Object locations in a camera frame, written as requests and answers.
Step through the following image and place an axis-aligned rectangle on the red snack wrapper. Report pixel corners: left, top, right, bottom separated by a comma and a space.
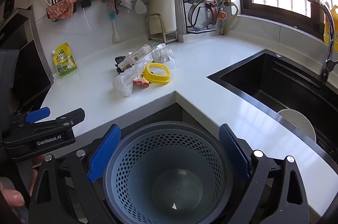
133, 76, 150, 87

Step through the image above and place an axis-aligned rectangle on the yellow detergent bottle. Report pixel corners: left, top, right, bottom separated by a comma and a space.
323, 5, 338, 45

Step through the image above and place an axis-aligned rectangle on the clear plastic cup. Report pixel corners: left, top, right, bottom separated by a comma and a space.
152, 43, 176, 68

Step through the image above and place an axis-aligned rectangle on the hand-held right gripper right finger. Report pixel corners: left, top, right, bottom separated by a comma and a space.
219, 124, 311, 224

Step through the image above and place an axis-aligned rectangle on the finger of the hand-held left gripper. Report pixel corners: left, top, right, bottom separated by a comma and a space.
13, 108, 85, 135
11, 107, 51, 124

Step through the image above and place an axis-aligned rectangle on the metal cutting board stand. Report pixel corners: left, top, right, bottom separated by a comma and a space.
145, 14, 179, 43

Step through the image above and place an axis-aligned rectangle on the black kitchen sink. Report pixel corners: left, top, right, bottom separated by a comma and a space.
207, 49, 338, 161

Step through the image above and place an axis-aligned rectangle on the grey base cabinet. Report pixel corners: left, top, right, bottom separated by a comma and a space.
87, 101, 222, 140

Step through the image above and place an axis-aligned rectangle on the black stainless stove unit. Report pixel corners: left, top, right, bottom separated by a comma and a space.
0, 0, 55, 119

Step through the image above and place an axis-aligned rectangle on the blue-grey perforated waste basket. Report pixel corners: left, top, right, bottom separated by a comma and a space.
103, 121, 234, 224

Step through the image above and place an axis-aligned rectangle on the white green red carton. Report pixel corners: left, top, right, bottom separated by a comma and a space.
118, 45, 153, 71

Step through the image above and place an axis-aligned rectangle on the yellow seasoning pouch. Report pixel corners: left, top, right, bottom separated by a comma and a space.
51, 42, 78, 78

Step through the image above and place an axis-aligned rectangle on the person's left hand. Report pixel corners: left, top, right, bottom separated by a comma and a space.
0, 156, 45, 208

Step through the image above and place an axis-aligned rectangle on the yellow plastic ring lid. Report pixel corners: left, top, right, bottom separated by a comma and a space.
143, 63, 172, 85

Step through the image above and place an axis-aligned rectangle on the glass pot lid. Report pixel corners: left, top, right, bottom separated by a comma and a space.
191, 0, 225, 30

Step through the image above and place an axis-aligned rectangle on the white plate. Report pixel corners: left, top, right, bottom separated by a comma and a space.
277, 109, 316, 142

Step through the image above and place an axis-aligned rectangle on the chrome faucet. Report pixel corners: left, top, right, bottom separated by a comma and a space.
306, 0, 338, 83

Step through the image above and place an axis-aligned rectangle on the gas valve with yellow hose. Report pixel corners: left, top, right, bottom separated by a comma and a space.
218, 0, 239, 35

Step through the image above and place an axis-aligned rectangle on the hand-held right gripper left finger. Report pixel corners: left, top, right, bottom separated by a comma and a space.
29, 124, 121, 224

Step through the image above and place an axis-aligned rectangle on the dark grey cloth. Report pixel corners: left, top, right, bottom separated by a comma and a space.
114, 55, 130, 74

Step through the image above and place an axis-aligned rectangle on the white bottle brush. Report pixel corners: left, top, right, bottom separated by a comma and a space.
109, 12, 121, 43

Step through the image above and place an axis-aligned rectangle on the pink dish cloth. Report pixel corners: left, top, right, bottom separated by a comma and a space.
46, 0, 78, 21

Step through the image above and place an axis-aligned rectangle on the mauve hanging cloth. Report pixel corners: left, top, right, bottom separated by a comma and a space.
106, 0, 122, 14

